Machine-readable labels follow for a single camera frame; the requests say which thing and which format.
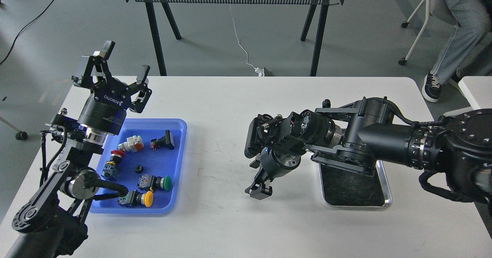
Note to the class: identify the silver metal tray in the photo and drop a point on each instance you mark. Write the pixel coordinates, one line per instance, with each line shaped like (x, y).
(351, 191)

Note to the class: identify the red mushroom button switch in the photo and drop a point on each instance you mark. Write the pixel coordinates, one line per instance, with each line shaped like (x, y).
(111, 169)

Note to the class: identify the small black gear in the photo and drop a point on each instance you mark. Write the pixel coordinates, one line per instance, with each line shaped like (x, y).
(138, 169)

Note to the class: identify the white side table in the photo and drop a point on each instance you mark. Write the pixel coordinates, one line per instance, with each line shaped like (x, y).
(478, 92)

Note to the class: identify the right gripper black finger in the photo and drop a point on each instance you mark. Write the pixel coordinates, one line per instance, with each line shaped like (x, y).
(257, 188)
(268, 189)

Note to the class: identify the black switch module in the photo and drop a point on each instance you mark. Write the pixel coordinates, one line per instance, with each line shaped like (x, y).
(167, 141)

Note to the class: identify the black Robotiq body image right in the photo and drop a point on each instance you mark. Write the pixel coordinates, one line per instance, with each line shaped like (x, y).
(273, 164)

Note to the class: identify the black Robotiq body image left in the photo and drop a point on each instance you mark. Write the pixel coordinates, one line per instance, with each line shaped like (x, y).
(105, 109)

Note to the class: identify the green push button switch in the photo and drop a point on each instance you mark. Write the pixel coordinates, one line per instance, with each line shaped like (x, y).
(150, 182)

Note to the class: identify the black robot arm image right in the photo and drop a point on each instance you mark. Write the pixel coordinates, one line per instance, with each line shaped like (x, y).
(453, 152)

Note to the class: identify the yellow push button switch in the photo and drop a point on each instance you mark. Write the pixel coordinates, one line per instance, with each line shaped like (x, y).
(135, 198)

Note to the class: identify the person in jeans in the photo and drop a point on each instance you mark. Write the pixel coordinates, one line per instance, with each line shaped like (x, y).
(473, 23)

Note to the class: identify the blue plastic tray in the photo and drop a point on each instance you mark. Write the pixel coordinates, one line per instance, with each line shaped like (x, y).
(159, 162)

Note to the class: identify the white orange switch block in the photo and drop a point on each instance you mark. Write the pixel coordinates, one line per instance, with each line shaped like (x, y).
(132, 144)

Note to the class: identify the white rolling chair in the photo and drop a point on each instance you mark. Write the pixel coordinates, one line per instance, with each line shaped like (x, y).
(433, 8)

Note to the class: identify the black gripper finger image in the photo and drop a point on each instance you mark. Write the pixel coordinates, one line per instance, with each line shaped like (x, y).
(137, 94)
(94, 73)

